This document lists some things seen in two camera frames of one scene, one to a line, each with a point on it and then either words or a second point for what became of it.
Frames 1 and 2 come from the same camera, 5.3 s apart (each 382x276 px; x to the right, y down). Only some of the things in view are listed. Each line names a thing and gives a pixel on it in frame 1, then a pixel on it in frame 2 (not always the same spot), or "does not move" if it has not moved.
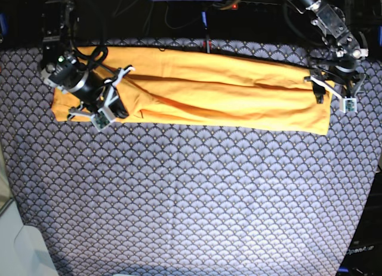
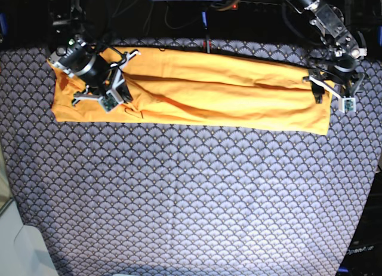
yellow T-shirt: [208, 88] does not move
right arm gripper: [345, 53] does not move
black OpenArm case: [364, 256] does not move
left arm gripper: [89, 85] to [78, 58]
